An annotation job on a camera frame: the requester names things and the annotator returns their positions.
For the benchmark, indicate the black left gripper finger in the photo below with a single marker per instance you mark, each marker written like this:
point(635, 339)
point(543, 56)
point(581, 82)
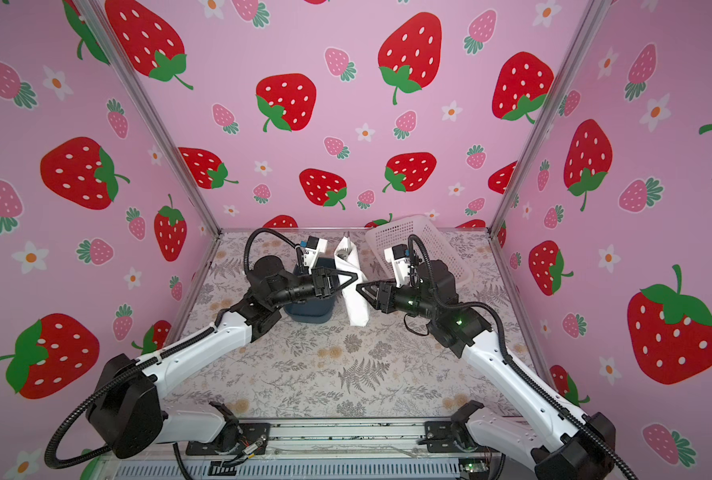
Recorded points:
point(345, 276)
point(341, 282)

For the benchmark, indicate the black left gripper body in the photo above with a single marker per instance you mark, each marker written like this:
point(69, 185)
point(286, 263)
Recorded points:
point(296, 291)

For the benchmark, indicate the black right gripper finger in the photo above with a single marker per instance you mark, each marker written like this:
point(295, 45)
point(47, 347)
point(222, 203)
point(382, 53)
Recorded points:
point(374, 299)
point(374, 288)

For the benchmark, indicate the white paper napkin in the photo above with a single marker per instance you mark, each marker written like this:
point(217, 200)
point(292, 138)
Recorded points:
point(347, 259)

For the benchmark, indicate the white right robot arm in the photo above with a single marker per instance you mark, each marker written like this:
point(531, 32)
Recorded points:
point(557, 438)

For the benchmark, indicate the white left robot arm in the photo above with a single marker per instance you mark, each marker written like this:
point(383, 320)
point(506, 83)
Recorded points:
point(128, 414)

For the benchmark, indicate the teal plastic tray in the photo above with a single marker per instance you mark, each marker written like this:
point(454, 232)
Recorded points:
point(314, 311)

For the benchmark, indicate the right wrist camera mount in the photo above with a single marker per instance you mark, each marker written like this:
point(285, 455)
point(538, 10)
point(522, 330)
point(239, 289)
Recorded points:
point(401, 263)

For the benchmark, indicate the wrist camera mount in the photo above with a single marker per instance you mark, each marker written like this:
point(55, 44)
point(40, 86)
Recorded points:
point(401, 263)
point(309, 252)

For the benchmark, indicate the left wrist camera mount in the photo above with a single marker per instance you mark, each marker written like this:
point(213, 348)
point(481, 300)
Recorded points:
point(309, 252)

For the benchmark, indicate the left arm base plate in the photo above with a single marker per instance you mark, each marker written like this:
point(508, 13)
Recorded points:
point(244, 438)

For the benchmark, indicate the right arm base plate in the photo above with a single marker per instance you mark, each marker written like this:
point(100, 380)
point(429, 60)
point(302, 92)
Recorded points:
point(464, 438)

